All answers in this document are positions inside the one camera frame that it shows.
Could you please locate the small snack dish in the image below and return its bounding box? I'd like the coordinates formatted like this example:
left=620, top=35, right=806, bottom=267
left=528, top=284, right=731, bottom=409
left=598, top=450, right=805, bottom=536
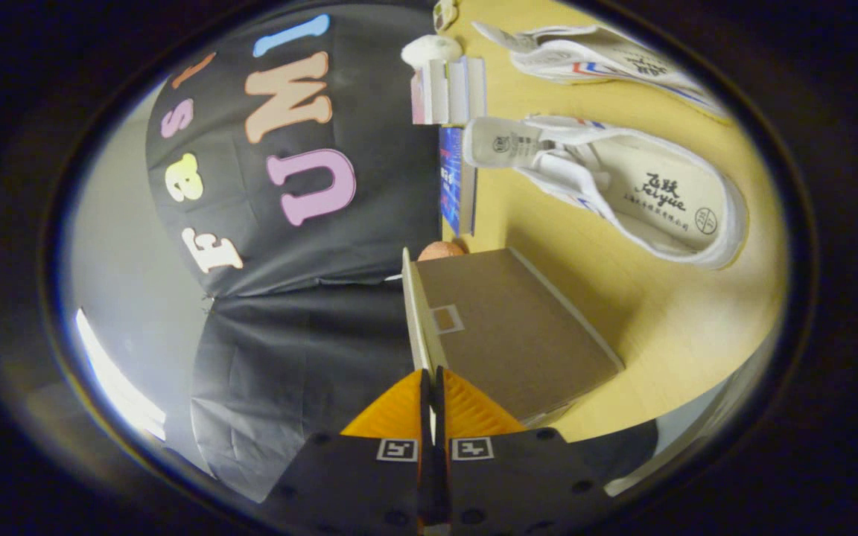
left=432, top=0, right=460, bottom=33

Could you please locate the dark blue cover book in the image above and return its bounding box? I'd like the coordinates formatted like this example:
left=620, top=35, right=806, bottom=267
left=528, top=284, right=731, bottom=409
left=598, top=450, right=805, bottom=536
left=438, top=126, right=479, bottom=237

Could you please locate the white plush ball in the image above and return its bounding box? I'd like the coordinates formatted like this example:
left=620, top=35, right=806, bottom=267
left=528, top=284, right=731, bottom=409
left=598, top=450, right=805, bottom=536
left=401, top=34, right=464, bottom=70

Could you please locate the pale blue cover book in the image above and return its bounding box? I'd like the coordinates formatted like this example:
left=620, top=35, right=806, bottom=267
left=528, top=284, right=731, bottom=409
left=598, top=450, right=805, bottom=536
left=448, top=57, right=488, bottom=126

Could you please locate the white canvas shoe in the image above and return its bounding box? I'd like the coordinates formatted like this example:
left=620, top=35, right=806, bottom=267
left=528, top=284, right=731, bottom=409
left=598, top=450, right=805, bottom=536
left=471, top=22, right=732, bottom=124
left=462, top=114, right=749, bottom=271

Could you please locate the white book with green edge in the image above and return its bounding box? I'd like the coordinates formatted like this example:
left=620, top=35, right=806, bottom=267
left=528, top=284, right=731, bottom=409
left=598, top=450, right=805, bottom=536
left=425, top=59, right=452, bottom=126

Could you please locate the orange sponge ball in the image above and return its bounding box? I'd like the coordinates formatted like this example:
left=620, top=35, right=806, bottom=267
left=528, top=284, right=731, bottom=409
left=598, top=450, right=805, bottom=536
left=417, top=239, right=468, bottom=262

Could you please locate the brown cardboard storage box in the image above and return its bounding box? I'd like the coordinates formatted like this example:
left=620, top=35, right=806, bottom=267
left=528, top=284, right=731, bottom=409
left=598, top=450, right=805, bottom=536
left=401, top=247, right=625, bottom=430

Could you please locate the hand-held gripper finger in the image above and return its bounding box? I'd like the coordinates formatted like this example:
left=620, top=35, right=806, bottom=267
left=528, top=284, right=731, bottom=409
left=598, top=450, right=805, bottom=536
left=261, top=368, right=434, bottom=536
left=434, top=366, right=609, bottom=536

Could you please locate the black backdrop cloth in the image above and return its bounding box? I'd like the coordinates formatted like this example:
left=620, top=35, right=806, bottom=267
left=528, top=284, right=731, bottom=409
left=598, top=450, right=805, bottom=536
left=144, top=4, right=445, bottom=503

